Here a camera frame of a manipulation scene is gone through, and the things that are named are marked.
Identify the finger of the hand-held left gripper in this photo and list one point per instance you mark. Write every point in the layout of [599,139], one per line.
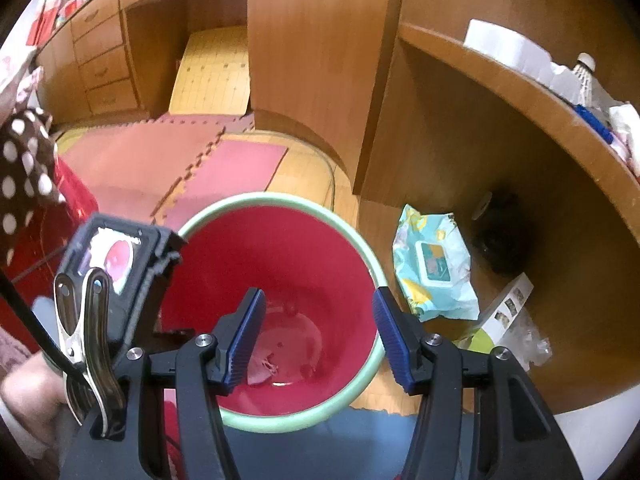
[170,334]

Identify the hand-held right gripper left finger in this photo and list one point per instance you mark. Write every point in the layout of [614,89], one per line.
[245,340]

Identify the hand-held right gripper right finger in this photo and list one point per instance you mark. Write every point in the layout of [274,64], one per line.
[392,340]

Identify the light blue wet wipes pack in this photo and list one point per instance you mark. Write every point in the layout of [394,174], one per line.
[435,260]

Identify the red bucket with green rim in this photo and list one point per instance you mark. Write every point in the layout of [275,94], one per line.
[300,260]

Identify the clear plastic bag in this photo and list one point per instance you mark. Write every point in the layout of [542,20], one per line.
[530,345]

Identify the wooden corner shelf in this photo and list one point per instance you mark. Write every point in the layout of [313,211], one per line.
[450,135]

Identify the pink paper leaflet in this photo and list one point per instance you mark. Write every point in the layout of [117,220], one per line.
[625,130]

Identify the white organza pouch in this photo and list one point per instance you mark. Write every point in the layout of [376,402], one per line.
[263,367]

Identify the metal spring clip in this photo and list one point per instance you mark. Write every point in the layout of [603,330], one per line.
[95,340]

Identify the red cloth with gold stars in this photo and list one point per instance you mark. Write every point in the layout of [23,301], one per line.
[75,200]

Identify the large pink foam mat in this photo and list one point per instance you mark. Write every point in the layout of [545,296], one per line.
[125,160]

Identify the white and green carton box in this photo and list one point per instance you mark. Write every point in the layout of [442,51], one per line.
[510,305]

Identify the blue floor mat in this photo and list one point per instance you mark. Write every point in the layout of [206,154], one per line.
[325,450]

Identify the fluffy grey rug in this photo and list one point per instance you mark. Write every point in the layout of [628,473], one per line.
[15,345]

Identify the black dark object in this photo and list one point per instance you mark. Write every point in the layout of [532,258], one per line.
[500,240]

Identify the person's foot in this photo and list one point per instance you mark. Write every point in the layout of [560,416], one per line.
[30,395]

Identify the single pink foam tile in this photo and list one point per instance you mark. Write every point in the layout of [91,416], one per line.
[255,165]

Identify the brown polka-dot cloth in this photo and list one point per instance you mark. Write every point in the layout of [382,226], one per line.
[20,170]

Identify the yellow grid mat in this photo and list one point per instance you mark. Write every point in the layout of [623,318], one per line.
[210,70]

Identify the wooden drawer desk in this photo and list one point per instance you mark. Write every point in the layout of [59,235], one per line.
[100,60]

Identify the pink floral cloth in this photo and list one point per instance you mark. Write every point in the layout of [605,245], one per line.
[20,80]

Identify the red paper item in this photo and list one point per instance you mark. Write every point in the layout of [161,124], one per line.
[45,22]

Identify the wooden wardrobe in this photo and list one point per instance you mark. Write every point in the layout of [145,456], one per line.
[310,35]

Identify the small blue object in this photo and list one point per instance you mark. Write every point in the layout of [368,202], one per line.
[592,122]

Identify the white feather shuttlecock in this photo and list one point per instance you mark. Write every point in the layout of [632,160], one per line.
[584,80]

